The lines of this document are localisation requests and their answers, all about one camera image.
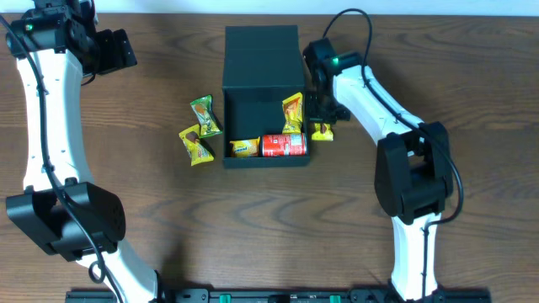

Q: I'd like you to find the yellow biscuit packet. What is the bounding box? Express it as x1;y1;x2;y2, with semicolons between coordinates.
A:
230;137;260;158

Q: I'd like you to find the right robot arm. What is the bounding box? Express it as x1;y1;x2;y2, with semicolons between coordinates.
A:
302;38;453;302

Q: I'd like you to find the yellow orange snack packet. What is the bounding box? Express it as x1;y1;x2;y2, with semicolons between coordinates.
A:
282;93;303;134

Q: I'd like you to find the green snack packet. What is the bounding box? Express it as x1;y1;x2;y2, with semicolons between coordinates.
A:
190;94;222;138

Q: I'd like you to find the yellow-green snack packet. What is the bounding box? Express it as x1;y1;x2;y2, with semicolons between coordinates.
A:
311;123;334;141

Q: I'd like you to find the red Pringles can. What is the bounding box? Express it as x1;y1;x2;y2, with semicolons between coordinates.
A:
261;133;307;157

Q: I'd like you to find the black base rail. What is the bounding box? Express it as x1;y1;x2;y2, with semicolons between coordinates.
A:
64;287;493;303

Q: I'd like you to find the dark green open box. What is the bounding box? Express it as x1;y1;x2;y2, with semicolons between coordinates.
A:
222;25;310;168

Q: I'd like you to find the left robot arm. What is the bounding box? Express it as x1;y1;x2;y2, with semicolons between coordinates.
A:
5;0;167;302

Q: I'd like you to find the yellow chocolate snack packet left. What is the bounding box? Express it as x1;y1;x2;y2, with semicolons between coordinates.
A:
179;125;214;166

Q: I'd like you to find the left black cable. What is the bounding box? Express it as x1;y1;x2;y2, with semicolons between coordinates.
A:
0;14;125;303

